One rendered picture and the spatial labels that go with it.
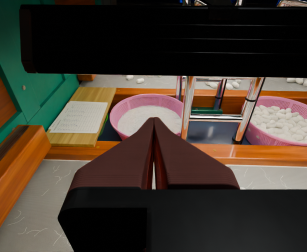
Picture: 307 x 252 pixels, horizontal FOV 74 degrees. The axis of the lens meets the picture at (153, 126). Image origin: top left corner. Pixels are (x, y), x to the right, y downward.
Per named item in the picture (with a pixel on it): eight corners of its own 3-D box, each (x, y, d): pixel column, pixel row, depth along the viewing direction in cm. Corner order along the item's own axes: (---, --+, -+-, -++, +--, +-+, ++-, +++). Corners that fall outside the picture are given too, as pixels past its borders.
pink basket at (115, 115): (203, 137, 72) (207, 115, 66) (144, 177, 58) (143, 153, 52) (154, 107, 88) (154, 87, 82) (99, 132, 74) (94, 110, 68)
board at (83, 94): (94, 147, 55) (93, 144, 54) (39, 146, 55) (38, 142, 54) (116, 90, 81) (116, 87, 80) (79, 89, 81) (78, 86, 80)
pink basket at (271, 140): (339, 155, 65) (357, 132, 59) (273, 176, 58) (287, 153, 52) (275, 111, 85) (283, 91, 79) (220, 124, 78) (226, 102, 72)
